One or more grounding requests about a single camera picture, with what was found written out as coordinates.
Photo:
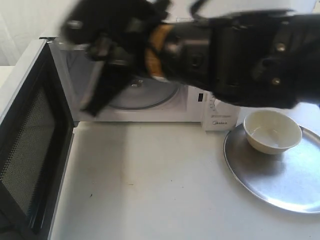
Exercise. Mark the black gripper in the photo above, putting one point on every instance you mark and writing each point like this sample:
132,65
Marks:
124,38

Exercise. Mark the cream ceramic bowl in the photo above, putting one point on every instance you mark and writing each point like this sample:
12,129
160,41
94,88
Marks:
271,132

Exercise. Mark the white microwave door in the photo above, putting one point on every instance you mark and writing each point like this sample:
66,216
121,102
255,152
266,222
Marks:
36,135

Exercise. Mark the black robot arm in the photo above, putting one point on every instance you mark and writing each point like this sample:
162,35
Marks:
258,59

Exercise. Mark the white microwave oven body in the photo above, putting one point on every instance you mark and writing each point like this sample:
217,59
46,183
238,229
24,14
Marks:
75,71

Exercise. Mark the round steel tray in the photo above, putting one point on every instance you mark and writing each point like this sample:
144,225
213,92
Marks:
290,180

